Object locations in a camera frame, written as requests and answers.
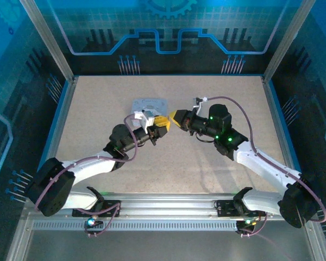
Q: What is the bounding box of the aluminium table side rail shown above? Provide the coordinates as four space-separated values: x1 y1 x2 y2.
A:
34 76 79 198
260 76 312 180

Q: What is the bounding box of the aluminium front mounting rail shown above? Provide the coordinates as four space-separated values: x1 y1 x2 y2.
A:
21 191 320 223

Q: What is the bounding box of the pale blue cartoon lock box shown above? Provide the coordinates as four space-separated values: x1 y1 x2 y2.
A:
130 98 170 121

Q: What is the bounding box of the grey metal front panel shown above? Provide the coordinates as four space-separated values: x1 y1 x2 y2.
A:
5 229 326 261

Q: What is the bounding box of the slotted grey cable duct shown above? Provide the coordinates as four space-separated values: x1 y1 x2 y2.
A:
31 220 241 232

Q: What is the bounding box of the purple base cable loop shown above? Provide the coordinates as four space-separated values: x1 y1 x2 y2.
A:
83 203 122 238
235 212 269 238

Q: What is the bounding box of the aluminium frame post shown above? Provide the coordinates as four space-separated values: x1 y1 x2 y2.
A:
262 0 317 84
19 0 77 83

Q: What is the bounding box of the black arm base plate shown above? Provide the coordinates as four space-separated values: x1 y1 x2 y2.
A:
215 199 267 218
72 200 122 218

